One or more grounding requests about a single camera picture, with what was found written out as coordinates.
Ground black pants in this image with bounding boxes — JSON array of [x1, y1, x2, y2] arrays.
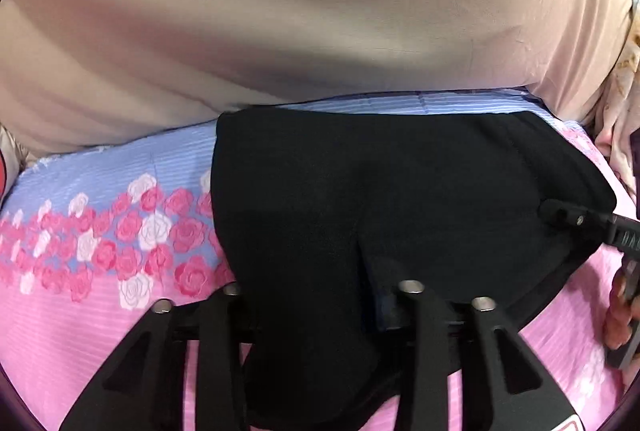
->
[[212, 108, 616, 430]]

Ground person's right hand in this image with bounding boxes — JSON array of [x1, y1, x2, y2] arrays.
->
[[603, 269, 639, 350]]

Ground white cat face pillow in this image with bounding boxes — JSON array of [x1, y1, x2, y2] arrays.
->
[[0, 125, 24, 201]]

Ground beige curtain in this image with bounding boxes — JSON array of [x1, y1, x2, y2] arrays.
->
[[1, 0, 632, 154]]

